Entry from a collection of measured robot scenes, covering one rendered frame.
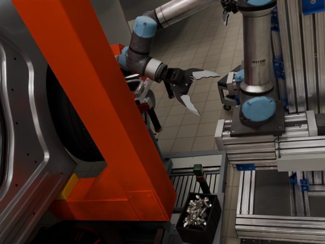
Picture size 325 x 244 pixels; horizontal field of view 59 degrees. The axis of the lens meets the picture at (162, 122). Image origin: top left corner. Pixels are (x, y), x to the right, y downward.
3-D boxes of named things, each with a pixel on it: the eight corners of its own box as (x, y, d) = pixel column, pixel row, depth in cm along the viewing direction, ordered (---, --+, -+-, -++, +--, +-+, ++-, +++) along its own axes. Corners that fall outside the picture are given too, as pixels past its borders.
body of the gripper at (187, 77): (196, 79, 106) (167, 65, 108) (194, 75, 98) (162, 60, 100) (186, 98, 107) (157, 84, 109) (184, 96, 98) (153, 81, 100)
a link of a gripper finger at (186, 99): (201, 115, 104) (189, 93, 105) (200, 115, 98) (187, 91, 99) (193, 119, 105) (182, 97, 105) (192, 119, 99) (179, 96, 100)
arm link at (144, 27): (139, 10, 102) (132, 39, 108) (133, 19, 93) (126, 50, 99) (160, 17, 103) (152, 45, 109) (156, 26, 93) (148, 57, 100)
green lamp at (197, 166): (196, 169, 143) (193, 163, 141) (203, 169, 142) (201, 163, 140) (194, 175, 140) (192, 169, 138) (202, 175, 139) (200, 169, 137)
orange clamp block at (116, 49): (116, 62, 181) (114, 48, 182) (127, 59, 178) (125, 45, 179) (110, 60, 175) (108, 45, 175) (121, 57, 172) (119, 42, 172)
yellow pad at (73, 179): (59, 180, 164) (54, 174, 161) (79, 179, 159) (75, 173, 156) (46, 200, 153) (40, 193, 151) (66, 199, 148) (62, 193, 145)
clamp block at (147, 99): (138, 106, 156) (134, 99, 154) (153, 104, 153) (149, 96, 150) (135, 112, 152) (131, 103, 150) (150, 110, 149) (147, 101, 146)
